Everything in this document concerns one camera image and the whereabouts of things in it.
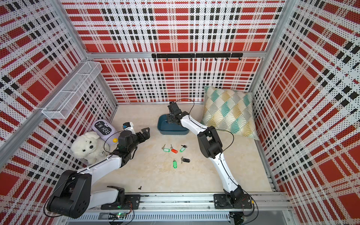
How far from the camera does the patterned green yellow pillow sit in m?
0.95

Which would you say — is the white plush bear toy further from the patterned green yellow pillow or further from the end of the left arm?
the patterned green yellow pillow

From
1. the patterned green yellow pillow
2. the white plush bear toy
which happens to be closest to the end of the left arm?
the white plush bear toy
